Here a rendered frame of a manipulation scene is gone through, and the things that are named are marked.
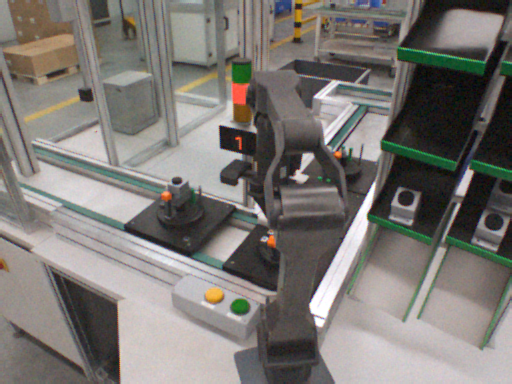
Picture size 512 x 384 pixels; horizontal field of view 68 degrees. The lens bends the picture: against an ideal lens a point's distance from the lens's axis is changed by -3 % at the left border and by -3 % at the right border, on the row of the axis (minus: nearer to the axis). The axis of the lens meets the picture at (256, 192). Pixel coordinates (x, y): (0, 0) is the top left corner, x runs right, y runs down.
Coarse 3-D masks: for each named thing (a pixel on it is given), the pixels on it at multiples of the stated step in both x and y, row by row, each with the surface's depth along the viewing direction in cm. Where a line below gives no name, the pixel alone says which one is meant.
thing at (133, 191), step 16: (128, 176) 141; (144, 176) 138; (112, 192) 137; (128, 192) 137; (144, 192) 135; (160, 192) 132; (80, 208) 124; (96, 208) 129; (112, 208) 129; (128, 208) 129; (144, 208) 129; (240, 208) 122; (112, 224) 117; (224, 224) 122; (240, 224) 120; (256, 224) 117; (208, 240) 116; (224, 240) 116; (240, 240) 116; (192, 256) 106; (208, 256) 106; (224, 256) 110
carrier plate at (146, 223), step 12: (156, 204) 122; (204, 204) 122; (216, 204) 122; (228, 204) 122; (144, 216) 117; (156, 216) 117; (204, 216) 117; (216, 216) 117; (228, 216) 119; (132, 228) 112; (144, 228) 112; (156, 228) 112; (168, 228) 112; (192, 228) 112; (204, 228) 112; (216, 228) 114; (156, 240) 109; (168, 240) 108; (180, 240) 108; (192, 240) 108; (204, 240) 109; (180, 252) 106; (192, 252) 105
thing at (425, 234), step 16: (400, 160) 84; (464, 160) 73; (400, 176) 83; (416, 176) 82; (432, 176) 81; (448, 176) 80; (384, 192) 82; (432, 192) 79; (448, 192) 78; (384, 208) 80; (432, 208) 77; (448, 208) 75; (384, 224) 76; (416, 224) 76; (432, 224) 75; (432, 240) 72
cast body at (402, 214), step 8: (400, 192) 73; (408, 192) 72; (416, 192) 73; (400, 200) 72; (408, 200) 71; (416, 200) 72; (392, 208) 74; (400, 208) 72; (408, 208) 71; (416, 208) 72; (392, 216) 75; (400, 216) 74; (408, 216) 73; (416, 216) 75; (400, 224) 74; (408, 224) 73
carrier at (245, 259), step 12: (264, 216) 113; (264, 228) 112; (252, 240) 108; (264, 240) 102; (240, 252) 104; (252, 252) 104; (264, 252) 101; (336, 252) 105; (228, 264) 100; (240, 264) 100; (252, 264) 100; (264, 264) 100; (276, 264) 97; (324, 264) 100; (240, 276) 98; (252, 276) 96; (264, 276) 96; (276, 276) 96; (276, 288) 94; (312, 288) 93
